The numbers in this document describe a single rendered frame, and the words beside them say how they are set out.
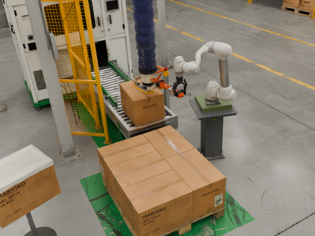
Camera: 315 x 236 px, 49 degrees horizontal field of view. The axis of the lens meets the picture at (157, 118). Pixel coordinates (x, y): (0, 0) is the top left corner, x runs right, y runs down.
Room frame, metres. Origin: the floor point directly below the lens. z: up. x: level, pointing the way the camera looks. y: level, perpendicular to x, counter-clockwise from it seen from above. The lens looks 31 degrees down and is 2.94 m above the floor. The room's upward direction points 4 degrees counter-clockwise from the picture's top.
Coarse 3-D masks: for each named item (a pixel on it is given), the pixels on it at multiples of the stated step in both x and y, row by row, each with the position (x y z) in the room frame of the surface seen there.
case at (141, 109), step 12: (120, 84) 4.28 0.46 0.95; (132, 96) 3.90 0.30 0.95; (144, 96) 3.88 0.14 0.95; (156, 96) 3.88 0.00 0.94; (132, 108) 3.86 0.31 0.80; (144, 108) 3.81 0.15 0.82; (156, 108) 3.87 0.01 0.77; (132, 120) 3.92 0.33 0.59; (144, 120) 3.81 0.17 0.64; (156, 120) 3.87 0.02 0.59
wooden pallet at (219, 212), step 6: (108, 186) 3.17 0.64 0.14; (108, 192) 3.21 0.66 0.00; (114, 198) 3.09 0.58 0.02; (120, 210) 2.83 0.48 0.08; (216, 210) 2.69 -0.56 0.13; (222, 210) 2.72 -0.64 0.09; (204, 216) 2.62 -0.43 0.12; (216, 216) 2.70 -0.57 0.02; (126, 222) 2.70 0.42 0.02; (186, 222) 2.53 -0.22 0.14; (192, 222) 2.56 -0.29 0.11; (132, 228) 2.52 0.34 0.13; (174, 228) 2.47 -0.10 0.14; (180, 228) 2.50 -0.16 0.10; (186, 228) 2.53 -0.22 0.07; (132, 234) 2.54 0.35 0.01; (162, 234) 2.41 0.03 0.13; (180, 234) 2.50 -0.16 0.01
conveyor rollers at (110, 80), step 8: (104, 72) 5.73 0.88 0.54; (112, 72) 5.70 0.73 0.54; (104, 80) 5.36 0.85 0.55; (112, 80) 5.33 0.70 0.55; (120, 80) 5.37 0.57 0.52; (112, 88) 5.03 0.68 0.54; (112, 96) 4.74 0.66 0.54; (120, 96) 4.71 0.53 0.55; (112, 104) 4.47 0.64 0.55; (120, 104) 4.50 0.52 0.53; (120, 112) 4.22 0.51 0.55; (128, 120) 3.99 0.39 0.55
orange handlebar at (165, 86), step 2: (158, 66) 4.14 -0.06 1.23; (158, 68) 4.12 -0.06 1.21; (160, 68) 4.08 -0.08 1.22; (162, 68) 4.07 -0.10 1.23; (160, 70) 4.01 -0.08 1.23; (162, 70) 4.02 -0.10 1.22; (156, 72) 3.97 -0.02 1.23; (158, 72) 3.99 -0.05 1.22; (154, 78) 3.79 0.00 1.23; (150, 80) 3.77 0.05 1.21; (152, 80) 3.74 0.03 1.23; (164, 84) 3.61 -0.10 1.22; (166, 84) 3.59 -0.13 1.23; (162, 86) 3.58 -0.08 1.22; (164, 86) 3.55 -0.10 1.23; (166, 86) 3.54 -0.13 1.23; (168, 86) 3.55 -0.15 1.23; (164, 88) 3.55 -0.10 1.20; (166, 88) 3.51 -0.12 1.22; (172, 90) 3.43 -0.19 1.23; (176, 90) 3.43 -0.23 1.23; (172, 92) 3.41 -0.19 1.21; (182, 94) 3.33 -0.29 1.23; (180, 96) 3.31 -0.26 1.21
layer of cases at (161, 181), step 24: (120, 144) 3.45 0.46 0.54; (144, 144) 3.42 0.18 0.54; (168, 144) 3.38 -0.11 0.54; (120, 168) 3.00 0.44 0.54; (144, 168) 2.97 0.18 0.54; (168, 168) 2.94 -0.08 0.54; (192, 168) 2.91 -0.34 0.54; (216, 168) 2.89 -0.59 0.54; (120, 192) 2.74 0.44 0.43; (144, 192) 2.59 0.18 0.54; (168, 192) 2.56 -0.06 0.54; (192, 192) 2.56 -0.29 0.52; (216, 192) 2.68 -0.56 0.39; (144, 216) 2.34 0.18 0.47; (168, 216) 2.44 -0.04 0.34; (192, 216) 2.56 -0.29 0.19
